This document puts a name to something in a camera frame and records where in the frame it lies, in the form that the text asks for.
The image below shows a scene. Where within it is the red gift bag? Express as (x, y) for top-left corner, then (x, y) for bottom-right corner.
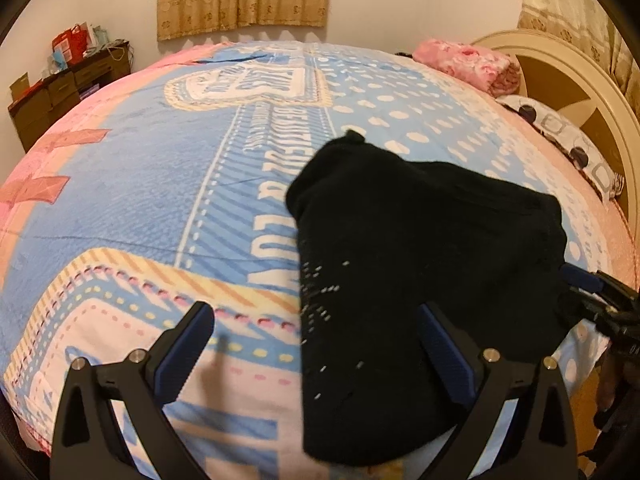
(51, 23), (89, 65)

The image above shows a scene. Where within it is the beige side curtain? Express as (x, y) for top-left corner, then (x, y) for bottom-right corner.
(518, 0), (639, 112)

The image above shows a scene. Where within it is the white patterned pillow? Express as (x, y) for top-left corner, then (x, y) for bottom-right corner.
(497, 94), (625, 202)

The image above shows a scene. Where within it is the cream wooden headboard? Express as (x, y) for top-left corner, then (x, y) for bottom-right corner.
(474, 29), (639, 240)

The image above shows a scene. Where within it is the blue pink patterned bedspread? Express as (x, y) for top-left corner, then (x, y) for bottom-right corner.
(1, 41), (639, 479)

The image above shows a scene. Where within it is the brown cardboard box on desk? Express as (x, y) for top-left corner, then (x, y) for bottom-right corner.
(10, 73), (30, 102)

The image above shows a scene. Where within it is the black garment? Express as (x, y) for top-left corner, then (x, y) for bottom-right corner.
(285, 132), (574, 467)

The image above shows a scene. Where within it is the brown wooden desk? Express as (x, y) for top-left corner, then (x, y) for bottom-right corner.
(8, 40), (131, 152)

